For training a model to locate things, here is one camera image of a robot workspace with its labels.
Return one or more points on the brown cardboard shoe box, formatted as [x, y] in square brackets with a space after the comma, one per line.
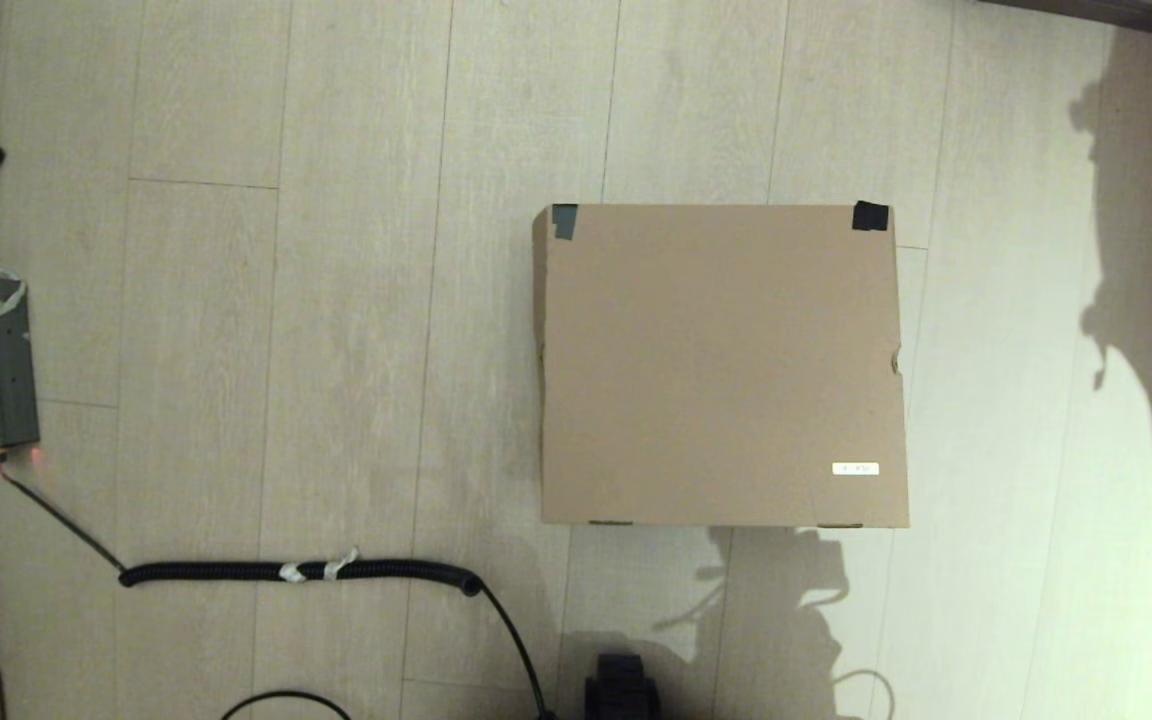
[716, 370]

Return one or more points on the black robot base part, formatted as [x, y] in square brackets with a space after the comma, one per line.
[621, 690]

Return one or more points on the white tape strip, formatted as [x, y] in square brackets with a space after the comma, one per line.
[291, 572]

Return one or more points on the dark wooden furniture edge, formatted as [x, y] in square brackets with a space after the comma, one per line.
[1136, 15]

